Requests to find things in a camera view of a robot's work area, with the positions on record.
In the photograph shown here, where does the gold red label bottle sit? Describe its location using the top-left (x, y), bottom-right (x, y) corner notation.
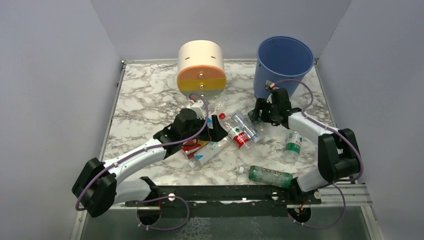
top-left (181, 138), bottom-right (210, 160)

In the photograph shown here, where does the blue label clear bottle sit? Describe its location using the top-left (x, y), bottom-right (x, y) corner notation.
top-left (207, 96), bottom-right (229, 129)

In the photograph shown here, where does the dark green label bottle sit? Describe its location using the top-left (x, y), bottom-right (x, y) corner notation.
top-left (247, 110), bottom-right (272, 144)

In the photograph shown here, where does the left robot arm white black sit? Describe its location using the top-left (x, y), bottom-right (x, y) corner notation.
top-left (71, 108), bottom-right (228, 218)

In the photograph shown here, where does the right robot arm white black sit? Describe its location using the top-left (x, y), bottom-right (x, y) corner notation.
top-left (251, 88), bottom-right (363, 193)

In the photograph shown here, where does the blue plastic bin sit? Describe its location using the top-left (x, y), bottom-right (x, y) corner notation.
top-left (253, 36), bottom-right (315, 99)

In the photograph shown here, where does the white suntory label bottle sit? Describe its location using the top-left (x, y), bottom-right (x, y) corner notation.
top-left (188, 137), bottom-right (230, 169)

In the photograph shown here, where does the red nongfu label bottle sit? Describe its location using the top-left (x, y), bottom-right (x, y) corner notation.
top-left (218, 113), bottom-right (250, 152)

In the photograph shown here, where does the clear blue tinted bottle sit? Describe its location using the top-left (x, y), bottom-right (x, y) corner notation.
top-left (231, 110), bottom-right (262, 143)

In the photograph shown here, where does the green white label bottle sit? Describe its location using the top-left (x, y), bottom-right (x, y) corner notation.
top-left (283, 131), bottom-right (303, 160)

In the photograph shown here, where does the green tinted bottle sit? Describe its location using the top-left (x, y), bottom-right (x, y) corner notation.
top-left (248, 165), bottom-right (293, 189)

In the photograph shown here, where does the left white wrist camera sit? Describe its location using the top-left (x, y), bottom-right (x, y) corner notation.
top-left (186, 100), bottom-right (206, 120)

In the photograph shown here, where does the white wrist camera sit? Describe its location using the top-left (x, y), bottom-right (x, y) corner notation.
top-left (186, 100), bottom-right (206, 120)
top-left (265, 80), bottom-right (277, 91)

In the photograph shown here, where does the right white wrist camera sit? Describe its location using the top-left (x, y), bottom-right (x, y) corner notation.
top-left (265, 80), bottom-right (277, 91)

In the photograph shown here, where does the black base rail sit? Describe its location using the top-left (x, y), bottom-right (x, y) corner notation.
top-left (124, 177), bottom-right (322, 224)

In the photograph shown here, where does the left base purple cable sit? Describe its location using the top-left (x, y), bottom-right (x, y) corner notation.
top-left (136, 195), bottom-right (191, 232)

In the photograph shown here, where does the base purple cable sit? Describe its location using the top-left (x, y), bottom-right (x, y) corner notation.
top-left (286, 182), bottom-right (347, 230)
top-left (136, 195), bottom-right (191, 232)

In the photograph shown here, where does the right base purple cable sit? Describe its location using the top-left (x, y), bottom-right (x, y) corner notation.
top-left (286, 182), bottom-right (347, 230)

